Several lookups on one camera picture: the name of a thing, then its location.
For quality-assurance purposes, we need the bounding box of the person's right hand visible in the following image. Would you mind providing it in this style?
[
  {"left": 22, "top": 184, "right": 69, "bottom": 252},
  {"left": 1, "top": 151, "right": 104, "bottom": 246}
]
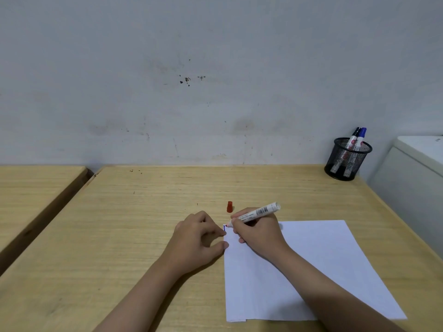
[{"left": 230, "top": 207, "right": 290, "bottom": 265}]

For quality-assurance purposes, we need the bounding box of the person's left hand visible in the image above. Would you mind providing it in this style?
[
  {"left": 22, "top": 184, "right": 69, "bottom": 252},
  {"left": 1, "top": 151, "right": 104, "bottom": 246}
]
[{"left": 162, "top": 210, "right": 230, "bottom": 276}]

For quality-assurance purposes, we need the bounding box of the white marker pen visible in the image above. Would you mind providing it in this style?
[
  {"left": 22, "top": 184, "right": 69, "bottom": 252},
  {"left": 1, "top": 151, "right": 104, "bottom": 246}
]
[{"left": 225, "top": 202, "right": 281, "bottom": 229}]

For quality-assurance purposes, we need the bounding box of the white paper sheet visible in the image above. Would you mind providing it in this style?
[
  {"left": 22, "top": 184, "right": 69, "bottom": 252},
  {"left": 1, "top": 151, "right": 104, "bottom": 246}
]
[{"left": 223, "top": 220, "right": 408, "bottom": 323}]

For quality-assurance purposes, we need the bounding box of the person's right forearm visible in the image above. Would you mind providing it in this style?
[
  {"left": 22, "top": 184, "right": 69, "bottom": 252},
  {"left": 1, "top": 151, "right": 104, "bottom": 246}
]
[{"left": 272, "top": 246, "right": 407, "bottom": 332}]

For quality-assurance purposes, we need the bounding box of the person's left forearm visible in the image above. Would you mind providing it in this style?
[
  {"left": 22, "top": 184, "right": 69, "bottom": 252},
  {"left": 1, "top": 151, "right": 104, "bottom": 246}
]
[{"left": 93, "top": 256, "right": 186, "bottom": 332}]

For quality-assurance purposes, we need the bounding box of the black mesh pen holder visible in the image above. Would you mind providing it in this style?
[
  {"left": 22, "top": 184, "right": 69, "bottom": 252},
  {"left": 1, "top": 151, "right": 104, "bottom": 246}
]
[{"left": 324, "top": 137, "right": 373, "bottom": 182}]

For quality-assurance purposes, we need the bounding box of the black capped white marker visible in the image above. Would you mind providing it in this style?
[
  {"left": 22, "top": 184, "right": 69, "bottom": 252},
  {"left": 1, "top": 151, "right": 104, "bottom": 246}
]
[{"left": 330, "top": 127, "right": 361, "bottom": 173}]

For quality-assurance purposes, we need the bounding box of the blue capped white marker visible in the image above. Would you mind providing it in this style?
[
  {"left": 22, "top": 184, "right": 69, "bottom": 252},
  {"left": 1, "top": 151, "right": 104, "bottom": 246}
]
[{"left": 343, "top": 127, "right": 367, "bottom": 177}]

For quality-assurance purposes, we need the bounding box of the white cabinet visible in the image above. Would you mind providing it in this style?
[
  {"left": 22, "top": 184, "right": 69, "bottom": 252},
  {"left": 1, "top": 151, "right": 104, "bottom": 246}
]
[{"left": 366, "top": 135, "right": 443, "bottom": 260}]

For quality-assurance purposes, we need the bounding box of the wooden side table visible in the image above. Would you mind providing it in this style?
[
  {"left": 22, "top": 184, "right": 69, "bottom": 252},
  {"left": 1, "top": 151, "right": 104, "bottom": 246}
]
[{"left": 0, "top": 165, "right": 95, "bottom": 275}]

